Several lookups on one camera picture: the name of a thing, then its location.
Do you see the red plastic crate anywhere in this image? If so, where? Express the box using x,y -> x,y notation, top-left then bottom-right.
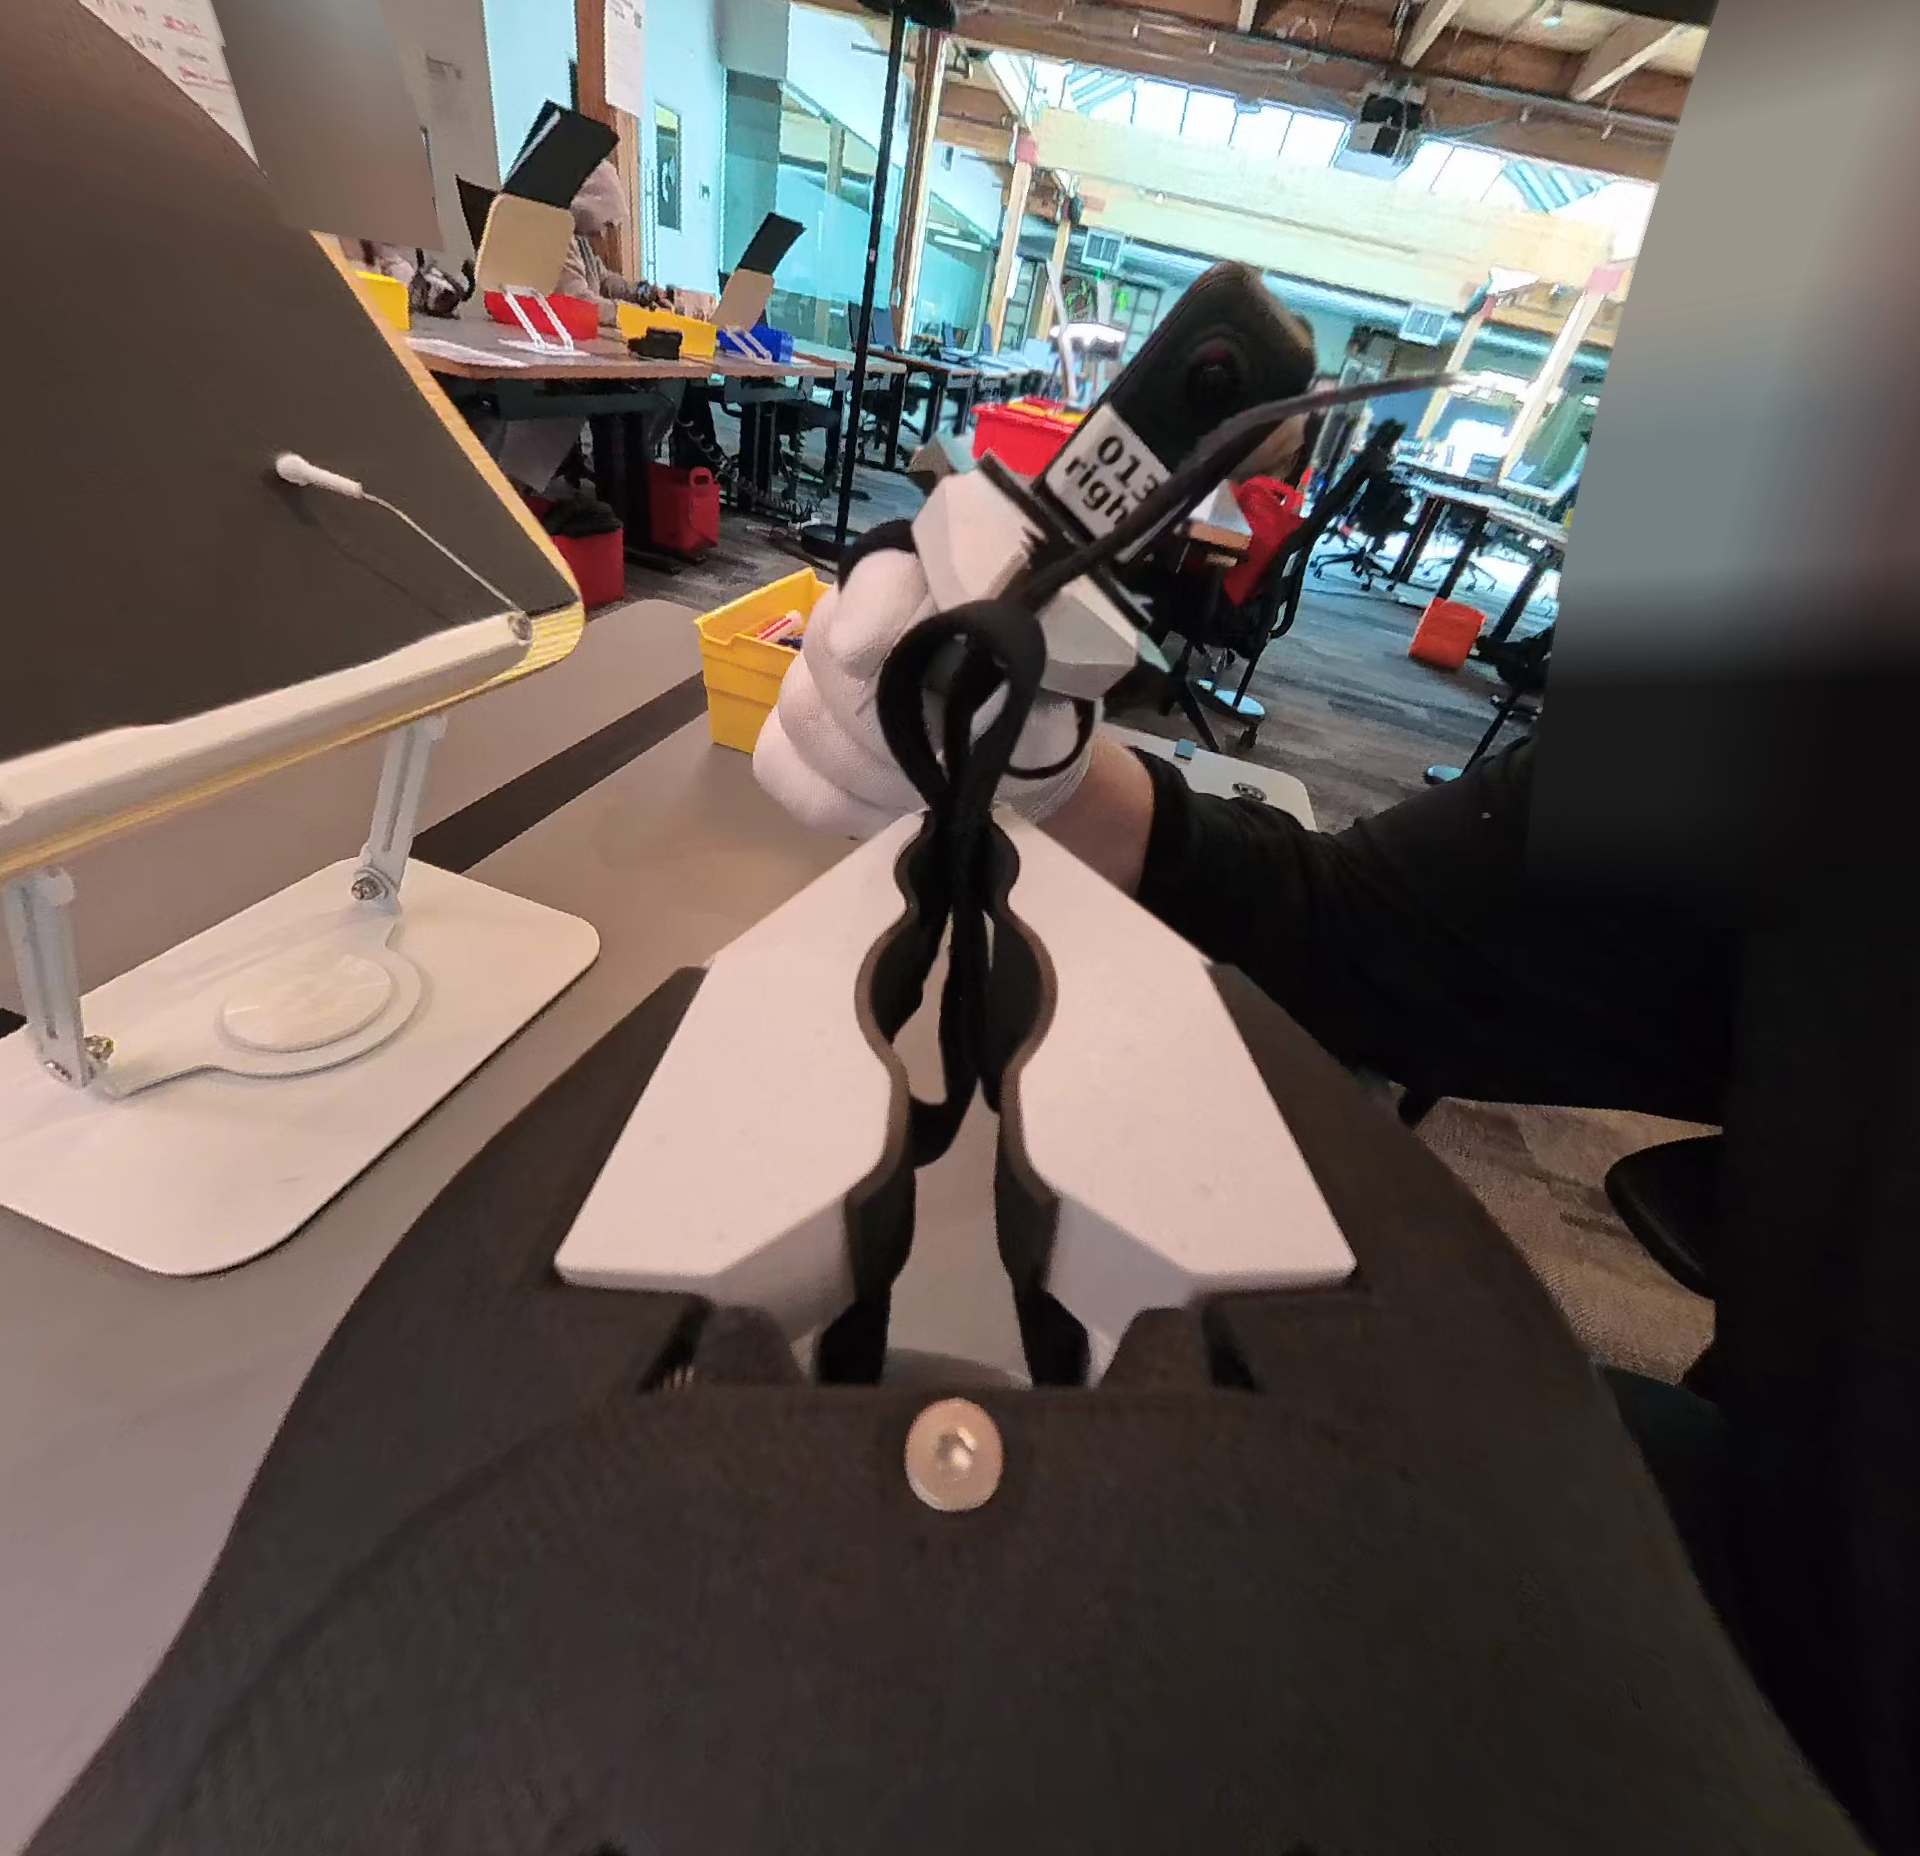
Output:
972,399 -> 1089,481

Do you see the black fabric strap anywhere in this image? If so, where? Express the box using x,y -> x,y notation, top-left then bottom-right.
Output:
856,368 -> 1469,1160

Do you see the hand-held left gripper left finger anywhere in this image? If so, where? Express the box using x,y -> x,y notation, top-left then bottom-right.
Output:
552,810 -> 938,1386

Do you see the long wooden work table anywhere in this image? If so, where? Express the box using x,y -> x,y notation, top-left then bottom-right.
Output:
403,312 -> 907,551

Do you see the whiteboard with writing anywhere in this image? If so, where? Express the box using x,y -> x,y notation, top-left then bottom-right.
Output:
59,0 -> 255,147

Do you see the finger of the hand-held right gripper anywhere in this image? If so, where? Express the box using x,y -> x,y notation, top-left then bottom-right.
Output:
914,473 -> 1057,611
1033,564 -> 1152,701

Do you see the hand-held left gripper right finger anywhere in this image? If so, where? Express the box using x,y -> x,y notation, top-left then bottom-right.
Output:
991,814 -> 1359,1386

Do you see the person's right hand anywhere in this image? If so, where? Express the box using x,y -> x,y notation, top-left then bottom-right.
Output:
752,513 -> 1108,843

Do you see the black and white book stand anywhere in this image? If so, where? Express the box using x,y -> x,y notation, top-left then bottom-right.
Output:
0,0 -> 601,1276

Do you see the light grey flat panel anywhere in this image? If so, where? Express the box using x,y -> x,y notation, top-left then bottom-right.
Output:
1118,732 -> 1319,832

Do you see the black floor lamp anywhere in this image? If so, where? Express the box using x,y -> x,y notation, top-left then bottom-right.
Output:
800,0 -> 958,558

